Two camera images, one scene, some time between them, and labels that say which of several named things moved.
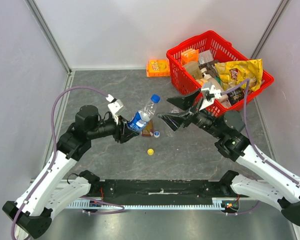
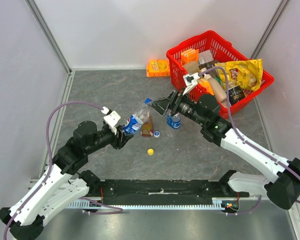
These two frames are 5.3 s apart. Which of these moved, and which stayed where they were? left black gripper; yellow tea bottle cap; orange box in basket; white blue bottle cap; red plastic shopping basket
Moved: left black gripper
Stayed: white blue bottle cap; orange box in basket; yellow tea bottle cap; red plastic shopping basket
